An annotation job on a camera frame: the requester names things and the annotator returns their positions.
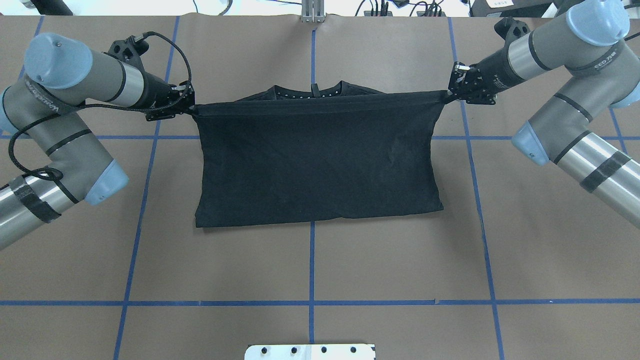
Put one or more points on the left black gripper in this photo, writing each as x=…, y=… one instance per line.
x=157, y=94

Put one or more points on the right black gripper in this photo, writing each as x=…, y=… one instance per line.
x=493, y=70

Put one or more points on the black graphic t-shirt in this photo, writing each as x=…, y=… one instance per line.
x=284, y=156

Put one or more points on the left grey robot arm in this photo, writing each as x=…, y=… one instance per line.
x=62, y=161

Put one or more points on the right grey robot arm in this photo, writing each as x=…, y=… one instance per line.
x=589, y=41

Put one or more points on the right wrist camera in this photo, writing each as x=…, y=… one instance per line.
x=511, y=29

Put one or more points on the aluminium frame post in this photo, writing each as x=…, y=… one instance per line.
x=313, y=11

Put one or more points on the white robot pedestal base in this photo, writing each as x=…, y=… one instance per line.
x=326, y=351

